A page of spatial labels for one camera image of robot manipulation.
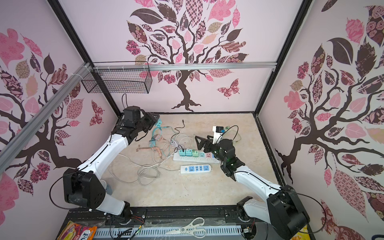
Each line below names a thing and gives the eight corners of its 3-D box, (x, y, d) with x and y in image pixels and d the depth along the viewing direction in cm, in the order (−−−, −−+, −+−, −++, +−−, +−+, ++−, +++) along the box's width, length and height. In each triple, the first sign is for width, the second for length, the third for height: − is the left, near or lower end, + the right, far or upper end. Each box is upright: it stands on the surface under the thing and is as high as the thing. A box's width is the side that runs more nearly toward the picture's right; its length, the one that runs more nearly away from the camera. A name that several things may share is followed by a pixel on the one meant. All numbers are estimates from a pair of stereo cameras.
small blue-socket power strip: (180, 174, 89) (180, 172, 87) (180, 166, 92) (180, 165, 90) (212, 172, 90) (212, 171, 88) (211, 165, 93) (211, 163, 91)
